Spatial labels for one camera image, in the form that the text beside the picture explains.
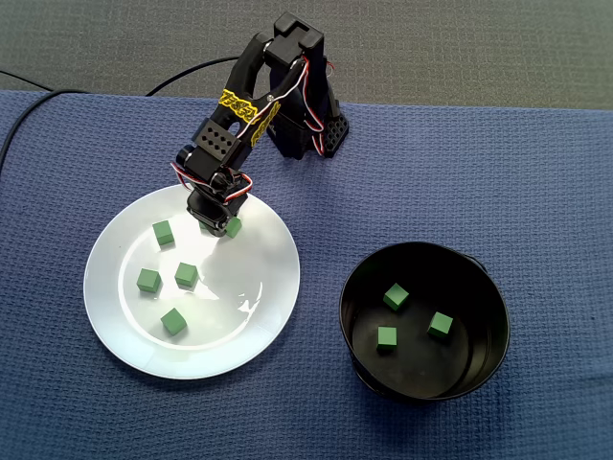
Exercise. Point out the blue waffle cloth mat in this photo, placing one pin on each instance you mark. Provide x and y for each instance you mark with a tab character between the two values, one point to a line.
551	215

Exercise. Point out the black round container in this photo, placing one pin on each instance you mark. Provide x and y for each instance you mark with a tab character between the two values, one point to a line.
431	378

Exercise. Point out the white round plate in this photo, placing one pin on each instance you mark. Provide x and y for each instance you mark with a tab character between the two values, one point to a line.
201	354

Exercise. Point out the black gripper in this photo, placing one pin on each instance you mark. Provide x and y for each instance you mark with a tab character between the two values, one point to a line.
216	221

